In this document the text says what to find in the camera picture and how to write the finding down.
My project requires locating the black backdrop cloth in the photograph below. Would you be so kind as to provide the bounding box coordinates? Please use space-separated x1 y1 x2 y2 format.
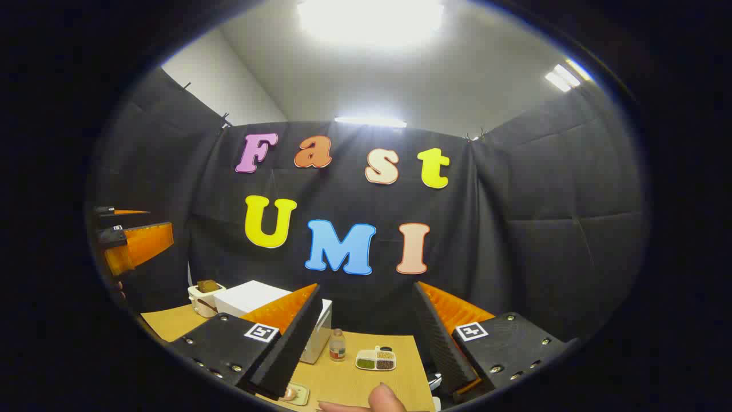
86 66 650 344

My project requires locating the divided white dish with grains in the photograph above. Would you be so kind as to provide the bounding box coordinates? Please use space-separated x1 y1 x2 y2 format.
355 345 397 372

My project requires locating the clear plastic bottle red label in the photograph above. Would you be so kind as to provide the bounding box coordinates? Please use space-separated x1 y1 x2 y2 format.
329 328 347 362

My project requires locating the small ceiling light panel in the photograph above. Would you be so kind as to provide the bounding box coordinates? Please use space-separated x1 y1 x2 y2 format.
543 57 594 93

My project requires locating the white microwave oven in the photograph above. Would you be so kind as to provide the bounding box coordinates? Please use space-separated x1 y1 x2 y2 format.
213 280 333 365

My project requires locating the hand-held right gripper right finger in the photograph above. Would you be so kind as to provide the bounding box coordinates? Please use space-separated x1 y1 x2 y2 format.
412 280 582 397

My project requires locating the long ceiling light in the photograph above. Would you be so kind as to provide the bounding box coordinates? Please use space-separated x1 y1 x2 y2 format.
334 116 408 129

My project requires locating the large ceiling light panel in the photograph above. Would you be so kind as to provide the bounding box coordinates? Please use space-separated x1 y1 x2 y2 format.
296 0 445 42

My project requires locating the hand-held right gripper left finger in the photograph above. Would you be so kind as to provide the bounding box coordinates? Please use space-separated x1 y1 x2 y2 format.
169 282 324 401

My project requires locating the small white square plate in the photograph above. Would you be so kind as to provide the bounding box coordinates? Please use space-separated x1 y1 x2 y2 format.
279 382 311 407

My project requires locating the white toaster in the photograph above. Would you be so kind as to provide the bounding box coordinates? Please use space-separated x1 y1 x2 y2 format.
188 283 227 319

